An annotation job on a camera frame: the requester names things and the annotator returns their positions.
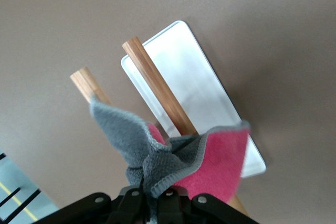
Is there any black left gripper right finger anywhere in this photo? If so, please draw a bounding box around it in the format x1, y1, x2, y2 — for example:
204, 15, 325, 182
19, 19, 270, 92
156, 187, 260, 224

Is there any white rectangular rack base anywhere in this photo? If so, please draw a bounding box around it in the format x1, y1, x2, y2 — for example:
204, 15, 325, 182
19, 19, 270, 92
120, 20, 267, 179

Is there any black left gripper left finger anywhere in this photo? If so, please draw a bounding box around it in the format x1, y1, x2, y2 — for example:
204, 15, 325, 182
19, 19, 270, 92
34, 186, 148, 224

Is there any wooden rack rod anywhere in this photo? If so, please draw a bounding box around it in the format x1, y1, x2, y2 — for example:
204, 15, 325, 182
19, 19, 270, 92
69, 67, 112, 105
122, 37, 249, 217

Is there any pink and grey microfibre cloth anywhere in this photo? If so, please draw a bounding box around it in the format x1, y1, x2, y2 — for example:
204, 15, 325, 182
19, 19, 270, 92
89, 95, 251, 205

